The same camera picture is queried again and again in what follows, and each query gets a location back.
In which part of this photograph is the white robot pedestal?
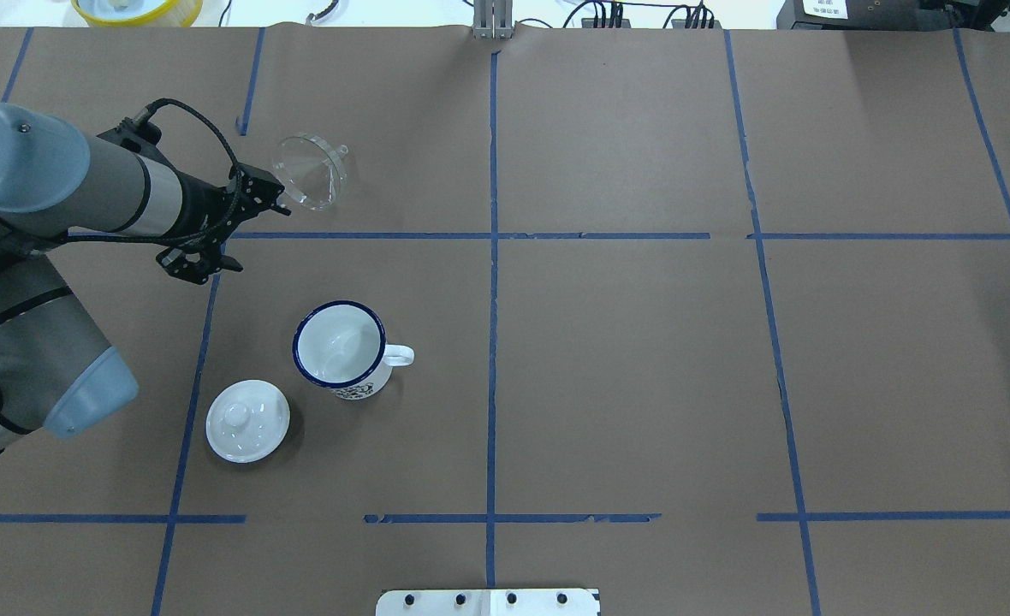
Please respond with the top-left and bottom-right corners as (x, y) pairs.
(375, 588), (602, 615)

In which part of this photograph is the white enamel mug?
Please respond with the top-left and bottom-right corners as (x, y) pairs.
(291, 300), (416, 400)

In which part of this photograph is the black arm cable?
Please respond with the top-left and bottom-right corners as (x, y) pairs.
(51, 98), (244, 251)

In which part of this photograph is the yellow tape roll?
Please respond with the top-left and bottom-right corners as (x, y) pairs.
(70, 1), (204, 27)

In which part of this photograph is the white mug lid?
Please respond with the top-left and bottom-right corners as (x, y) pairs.
(205, 381), (291, 465)

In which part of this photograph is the black computer box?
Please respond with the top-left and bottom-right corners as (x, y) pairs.
(775, 1), (1010, 32)

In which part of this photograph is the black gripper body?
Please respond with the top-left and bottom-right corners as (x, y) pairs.
(179, 170), (283, 243)

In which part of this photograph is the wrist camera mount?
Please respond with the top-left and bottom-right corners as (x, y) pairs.
(156, 243), (244, 285)

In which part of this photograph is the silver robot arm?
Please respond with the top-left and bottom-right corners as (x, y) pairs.
(0, 98), (288, 455)

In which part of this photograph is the clear plastic funnel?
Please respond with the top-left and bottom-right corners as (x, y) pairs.
(271, 133), (351, 211)

